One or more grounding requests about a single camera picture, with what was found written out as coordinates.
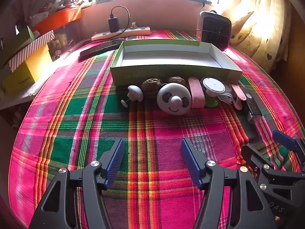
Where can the brown walnut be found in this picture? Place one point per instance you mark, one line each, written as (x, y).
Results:
(176, 80)
(150, 87)

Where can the black charger adapter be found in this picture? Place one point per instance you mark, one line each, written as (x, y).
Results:
(113, 24)

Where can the white panda toy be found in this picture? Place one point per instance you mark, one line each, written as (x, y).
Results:
(174, 99)

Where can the clear round container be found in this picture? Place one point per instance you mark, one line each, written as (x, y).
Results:
(229, 89)

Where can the pink plastic clip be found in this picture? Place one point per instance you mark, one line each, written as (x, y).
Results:
(238, 93)

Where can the green paper box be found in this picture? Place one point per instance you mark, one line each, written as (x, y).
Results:
(14, 45)

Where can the white mushroom-shaped toy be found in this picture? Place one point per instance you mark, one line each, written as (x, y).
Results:
(135, 92)

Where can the black window clip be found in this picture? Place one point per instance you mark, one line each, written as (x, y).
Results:
(206, 1)

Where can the orange box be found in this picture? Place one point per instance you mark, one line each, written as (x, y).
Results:
(57, 19)

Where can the white plug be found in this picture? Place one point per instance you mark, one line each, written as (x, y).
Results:
(133, 25)

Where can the plaid tablecloth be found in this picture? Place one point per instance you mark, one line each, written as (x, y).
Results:
(71, 124)

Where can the black rectangular electronic device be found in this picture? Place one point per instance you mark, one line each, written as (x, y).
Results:
(252, 105)

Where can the dark clear storage cabinet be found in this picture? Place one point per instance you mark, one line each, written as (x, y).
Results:
(68, 35)

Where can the white shallow cardboard box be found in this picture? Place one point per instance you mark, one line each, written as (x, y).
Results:
(166, 70)

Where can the white power strip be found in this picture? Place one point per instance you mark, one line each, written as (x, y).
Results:
(133, 31)

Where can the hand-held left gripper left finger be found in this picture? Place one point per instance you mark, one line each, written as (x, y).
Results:
(115, 162)

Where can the yellow box with striped lid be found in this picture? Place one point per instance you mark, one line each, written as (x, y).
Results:
(31, 49)

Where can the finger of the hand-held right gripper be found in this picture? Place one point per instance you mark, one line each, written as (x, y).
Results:
(252, 153)
(284, 139)

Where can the pink stapler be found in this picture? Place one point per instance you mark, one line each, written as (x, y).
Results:
(196, 93)

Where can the green jar with white lid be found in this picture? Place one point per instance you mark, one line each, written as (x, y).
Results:
(213, 85)

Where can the black smartphone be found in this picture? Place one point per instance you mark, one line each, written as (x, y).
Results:
(100, 48)

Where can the cream heart-print curtain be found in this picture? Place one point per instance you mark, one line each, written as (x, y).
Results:
(262, 28)

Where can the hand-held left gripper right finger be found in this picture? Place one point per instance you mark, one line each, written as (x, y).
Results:
(190, 162)

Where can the grey desktop fan heater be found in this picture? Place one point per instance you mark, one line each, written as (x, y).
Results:
(214, 32)

